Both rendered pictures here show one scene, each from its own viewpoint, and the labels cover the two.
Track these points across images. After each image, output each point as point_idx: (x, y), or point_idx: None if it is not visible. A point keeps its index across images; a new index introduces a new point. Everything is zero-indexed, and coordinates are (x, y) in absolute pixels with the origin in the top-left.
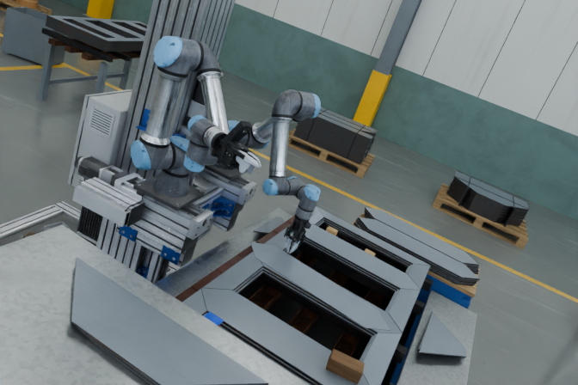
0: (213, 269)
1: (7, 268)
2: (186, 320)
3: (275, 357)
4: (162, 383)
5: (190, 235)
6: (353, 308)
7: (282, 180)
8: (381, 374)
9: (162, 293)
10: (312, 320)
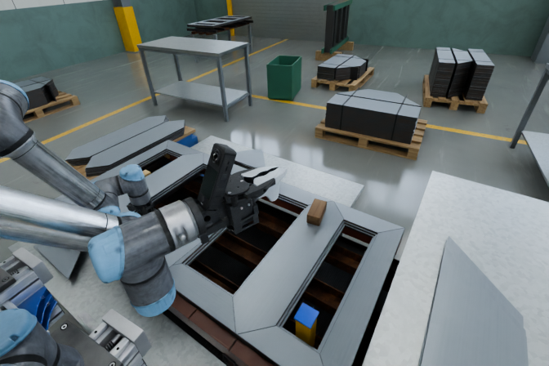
0: None
1: None
2: (401, 323)
3: (317, 261)
4: (524, 336)
5: (145, 349)
6: None
7: (109, 196)
8: (309, 194)
9: (371, 359)
10: (231, 234)
